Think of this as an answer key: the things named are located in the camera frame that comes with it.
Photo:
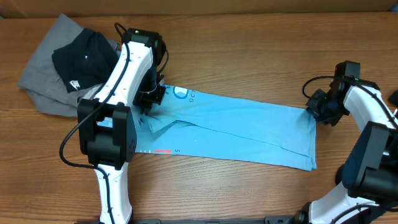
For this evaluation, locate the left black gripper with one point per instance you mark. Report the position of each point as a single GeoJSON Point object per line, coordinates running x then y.
{"type": "Point", "coordinates": [147, 102]}

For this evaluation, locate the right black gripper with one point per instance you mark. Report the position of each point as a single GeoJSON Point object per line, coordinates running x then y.
{"type": "Point", "coordinates": [319, 106]}

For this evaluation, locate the light blue printed t-shirt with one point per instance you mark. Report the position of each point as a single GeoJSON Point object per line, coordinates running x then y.
{"type": "Point", "coordinates": [193, 123]}

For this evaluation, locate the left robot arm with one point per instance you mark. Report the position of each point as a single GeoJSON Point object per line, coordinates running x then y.
{"type": "Point", "coordinates": [107, 132]}

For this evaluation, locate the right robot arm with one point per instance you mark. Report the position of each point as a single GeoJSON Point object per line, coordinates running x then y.
{"type": "Point", "coordinates": [341, 205]}

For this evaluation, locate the folded black nike shirt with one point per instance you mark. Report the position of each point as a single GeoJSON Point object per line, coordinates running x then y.
{"type": "Point", "coordinates": [88, 61]}

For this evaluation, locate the black shirt on right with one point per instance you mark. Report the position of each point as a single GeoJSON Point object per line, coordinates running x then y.
{"type": "Point", "coordinates": [372, 163]}

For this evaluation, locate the folded grey shirt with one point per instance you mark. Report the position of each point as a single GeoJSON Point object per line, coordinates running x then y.
{"type": "Point", "coordinates": [41, 80]}

